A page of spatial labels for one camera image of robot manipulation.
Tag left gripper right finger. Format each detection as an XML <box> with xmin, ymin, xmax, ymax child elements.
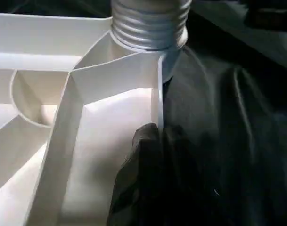
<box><xmin>161</xmin><ymin>125</ymin><xmax>229</xmax><ymax>226</ymax></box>

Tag white plastic table top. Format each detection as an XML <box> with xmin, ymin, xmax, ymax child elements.
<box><xmin>0</xmin><ymin>12</ymin><xmax>189</xmax><ymax>226</ymax></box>

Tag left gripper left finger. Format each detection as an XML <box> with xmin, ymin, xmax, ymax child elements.
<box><xmin>107</xmin><ymin>123</ymin><xmax>164</xmax><ymax>226</ymax></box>

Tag white plastic table leg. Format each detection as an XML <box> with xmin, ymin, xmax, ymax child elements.
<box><xmin>110</xmin><ymin>0</ymin><xmax>193</xmax><ymax>51</ymax></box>

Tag black work mat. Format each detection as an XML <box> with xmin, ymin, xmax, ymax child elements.
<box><xmin>160</xmin><ymin>9</ymin><xmax>287</xmax><ymax>226</ymax></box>

